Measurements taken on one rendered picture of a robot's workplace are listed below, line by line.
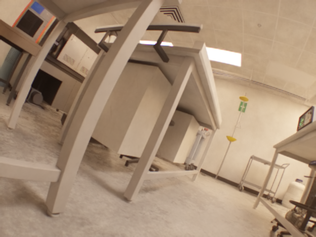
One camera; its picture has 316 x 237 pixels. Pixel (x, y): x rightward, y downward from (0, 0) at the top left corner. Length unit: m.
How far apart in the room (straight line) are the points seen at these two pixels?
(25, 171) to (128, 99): 0.83
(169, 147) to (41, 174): 1.74
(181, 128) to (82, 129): 1.68
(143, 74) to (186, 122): 1.08
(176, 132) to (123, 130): 1.10
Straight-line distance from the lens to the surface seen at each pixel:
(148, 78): 1.09
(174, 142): 2.02
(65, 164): 0.49
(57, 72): 2.66
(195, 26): 0.91
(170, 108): 0.83
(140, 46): 1.11
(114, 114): 1.13
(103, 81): 0.46
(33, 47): 1.89
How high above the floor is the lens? 0.38
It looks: 6 degrees up
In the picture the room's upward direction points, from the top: 24 degrees clockwise
